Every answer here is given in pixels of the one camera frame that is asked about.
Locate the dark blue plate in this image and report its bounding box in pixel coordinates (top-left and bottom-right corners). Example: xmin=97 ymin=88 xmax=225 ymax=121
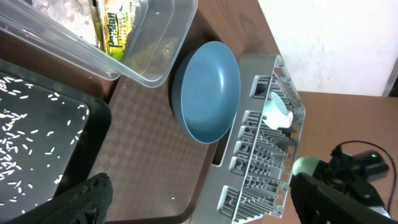
xmin=171 ymin=41 xmax=241 ymax=144

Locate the black tray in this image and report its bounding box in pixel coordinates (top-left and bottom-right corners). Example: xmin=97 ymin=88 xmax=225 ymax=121
xmin=1 ymin=61 xmax=113 ymax=223

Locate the green bowl with rice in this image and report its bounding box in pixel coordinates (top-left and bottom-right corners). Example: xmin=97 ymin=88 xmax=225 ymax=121
xmin=292 ymin=156 xmax=320 ymax=176

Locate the white rice pile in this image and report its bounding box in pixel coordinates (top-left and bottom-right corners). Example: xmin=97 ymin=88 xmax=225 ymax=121
xmin=1 ymin=73 xmax=90 ymax=223

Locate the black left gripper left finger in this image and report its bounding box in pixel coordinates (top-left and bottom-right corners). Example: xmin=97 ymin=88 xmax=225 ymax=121
xmin=9 ymin=173 xmax=113 ymax=224

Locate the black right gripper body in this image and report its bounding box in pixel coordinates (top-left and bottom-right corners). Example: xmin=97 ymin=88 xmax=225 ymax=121
xmin=313 ymin=155 xmax=358 ymax=190

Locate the yellow green snack wrapper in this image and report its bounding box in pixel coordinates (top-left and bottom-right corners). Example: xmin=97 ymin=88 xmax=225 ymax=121
xmin=93 ymin=0 xmax=139 ymax=60

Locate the white tissue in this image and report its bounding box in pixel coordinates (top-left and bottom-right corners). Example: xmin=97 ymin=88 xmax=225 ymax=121
xmin=32 ymin=0 xmax=98 ymax=46

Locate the brown serving tray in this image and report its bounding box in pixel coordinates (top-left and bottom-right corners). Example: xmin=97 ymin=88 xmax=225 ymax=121
xmin=83 ymin=12 xmax=218 ymax=224

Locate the light blue bowl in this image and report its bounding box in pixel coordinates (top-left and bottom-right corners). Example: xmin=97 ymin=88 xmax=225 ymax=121
xmin=262 ymin=91 xmax=289 ymax=129

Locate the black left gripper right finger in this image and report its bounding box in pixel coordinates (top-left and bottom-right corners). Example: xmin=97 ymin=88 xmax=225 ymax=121
xmin=290 ymin=173 xmax=397 ymax=224

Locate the clear plastic bin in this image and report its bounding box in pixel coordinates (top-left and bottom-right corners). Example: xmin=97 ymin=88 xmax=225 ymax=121
xmin=1 ymin=0 xmax=198 ymax=88

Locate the pink cup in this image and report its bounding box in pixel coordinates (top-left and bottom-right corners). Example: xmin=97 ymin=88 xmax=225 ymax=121
xmin=284 ymin=111 xmax=294 ymax=128

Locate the grey plastic dishwasher rack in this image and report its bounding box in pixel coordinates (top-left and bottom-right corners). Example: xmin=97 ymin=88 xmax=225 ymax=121
xmin=191 ymin=54 xmax=305 ymax=224

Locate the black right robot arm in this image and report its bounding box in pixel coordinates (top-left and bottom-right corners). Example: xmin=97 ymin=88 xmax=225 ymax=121
xmin=312 ymin=146 xmax=390 ymax=217

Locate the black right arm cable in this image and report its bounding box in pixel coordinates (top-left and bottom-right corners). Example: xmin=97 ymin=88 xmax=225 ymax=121
xmin=331 ymin=139 xmax=397 ymax=215

